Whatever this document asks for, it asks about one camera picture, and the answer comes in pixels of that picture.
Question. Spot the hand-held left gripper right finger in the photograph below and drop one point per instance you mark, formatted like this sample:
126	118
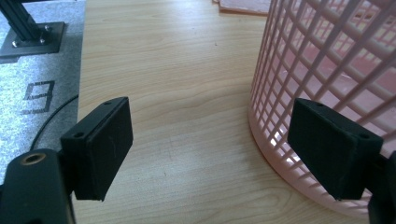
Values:
327	149

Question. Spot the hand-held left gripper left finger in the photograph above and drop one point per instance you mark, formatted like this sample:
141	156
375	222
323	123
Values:
99	149

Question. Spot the pink plastic lattice basket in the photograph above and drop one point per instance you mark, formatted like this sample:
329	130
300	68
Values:
292	182

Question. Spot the black metal stand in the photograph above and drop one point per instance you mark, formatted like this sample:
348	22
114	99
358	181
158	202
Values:
31	43

